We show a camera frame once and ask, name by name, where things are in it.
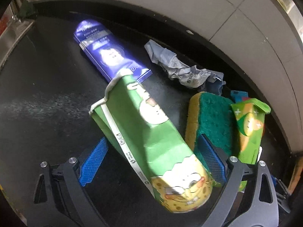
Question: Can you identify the crumpled grey paper wrapper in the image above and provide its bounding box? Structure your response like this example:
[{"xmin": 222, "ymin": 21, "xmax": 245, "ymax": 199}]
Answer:
[{"xmin": 144, "ymin": 40, "xmax": 226, "ymax": 94}]

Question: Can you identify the blue red snack packet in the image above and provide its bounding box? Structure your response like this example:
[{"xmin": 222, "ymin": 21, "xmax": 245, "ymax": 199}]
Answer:
[{"xmin": 231, "ymin": 90, "xmax": 249, "ymax": 103}]

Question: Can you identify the stainless steel kitchen sink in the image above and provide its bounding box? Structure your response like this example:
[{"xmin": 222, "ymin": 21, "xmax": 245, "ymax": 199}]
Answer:
[{"xmin": 0, "ymin": 0, "xmax": 34, "ymax": 69}]

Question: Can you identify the green SpongeBob paper cup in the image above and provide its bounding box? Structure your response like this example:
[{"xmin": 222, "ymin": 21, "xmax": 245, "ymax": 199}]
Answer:
[{"xmin": 89, "ymin": 69, "xmax": 213, "ymax": 213}]

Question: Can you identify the blue purple snack box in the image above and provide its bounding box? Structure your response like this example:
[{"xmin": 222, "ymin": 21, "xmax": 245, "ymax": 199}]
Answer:
[{"xmin": 74, "ymin": 19, "xmax": 152, "ymax": 82}]

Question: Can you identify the green juice carton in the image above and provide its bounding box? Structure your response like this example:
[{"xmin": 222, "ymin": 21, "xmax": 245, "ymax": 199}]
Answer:
[{"xmin": 231, "ymin": 98, "xmax": 271, "ymax": 165}]

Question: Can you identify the green yellow scrub sponge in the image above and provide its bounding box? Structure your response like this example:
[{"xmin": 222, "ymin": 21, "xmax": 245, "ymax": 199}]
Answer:
[{"xmin": 185, "ymin": 92, "xmax": 236, "ymax": 170}]

